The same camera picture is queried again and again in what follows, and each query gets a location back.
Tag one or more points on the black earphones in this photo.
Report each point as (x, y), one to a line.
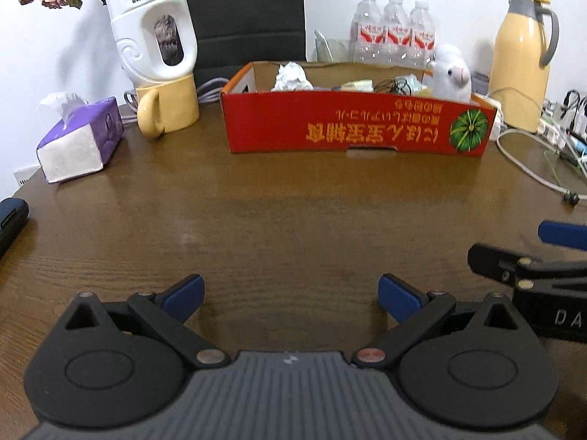
(392, 87)

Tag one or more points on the yellow mug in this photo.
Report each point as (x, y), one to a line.
(179, 105)

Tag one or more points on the yellow thermos jug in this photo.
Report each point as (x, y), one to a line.
(518, 64)

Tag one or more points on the white alpaca plush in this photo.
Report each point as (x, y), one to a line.
(447, 75)

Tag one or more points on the white wall socket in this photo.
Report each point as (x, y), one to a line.
(27, 176)

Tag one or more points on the black paper bag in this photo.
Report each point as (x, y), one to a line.
(247, 4)

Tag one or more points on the white tissue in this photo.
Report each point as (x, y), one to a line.
(291, 78)

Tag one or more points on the dark blue case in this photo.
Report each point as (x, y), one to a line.
(11, 224)

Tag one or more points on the white detergent jug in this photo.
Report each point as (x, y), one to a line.
(133, 55)

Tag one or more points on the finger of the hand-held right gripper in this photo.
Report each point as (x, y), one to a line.
(495, 261)
(562, 233)

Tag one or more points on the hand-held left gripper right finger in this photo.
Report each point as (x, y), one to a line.
(399, 295)

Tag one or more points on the green thread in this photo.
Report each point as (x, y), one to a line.
(552, 169)

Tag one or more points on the purple tissue box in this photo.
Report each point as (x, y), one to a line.
(69, 156)

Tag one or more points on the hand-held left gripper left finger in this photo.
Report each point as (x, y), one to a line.
(183, 295)

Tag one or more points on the white power strip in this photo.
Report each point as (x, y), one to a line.
(557, 128)

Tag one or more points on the small grey box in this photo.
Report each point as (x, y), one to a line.
(480, 83)

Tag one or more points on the clear cellophane wrapper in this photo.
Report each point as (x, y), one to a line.
(415, 83)

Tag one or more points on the red cardboard box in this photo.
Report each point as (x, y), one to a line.
(284, 123)

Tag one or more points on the clear water bottle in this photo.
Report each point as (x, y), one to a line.
(367, 32)
(422, 36)
(396, 32)

